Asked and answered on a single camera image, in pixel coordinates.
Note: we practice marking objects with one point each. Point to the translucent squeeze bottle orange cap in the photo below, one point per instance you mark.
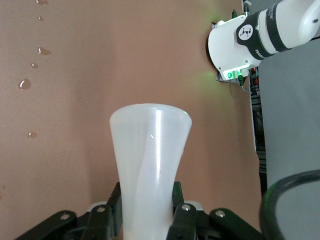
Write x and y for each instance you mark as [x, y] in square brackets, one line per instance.
[150, 150]

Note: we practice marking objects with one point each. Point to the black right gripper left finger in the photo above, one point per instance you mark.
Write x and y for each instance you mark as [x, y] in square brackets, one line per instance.
[100, 225]

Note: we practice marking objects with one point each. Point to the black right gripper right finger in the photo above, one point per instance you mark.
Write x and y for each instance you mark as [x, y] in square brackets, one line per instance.
[185, 225]

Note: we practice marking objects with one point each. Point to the brown table cover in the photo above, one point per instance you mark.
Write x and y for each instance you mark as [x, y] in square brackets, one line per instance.
[75, 100]

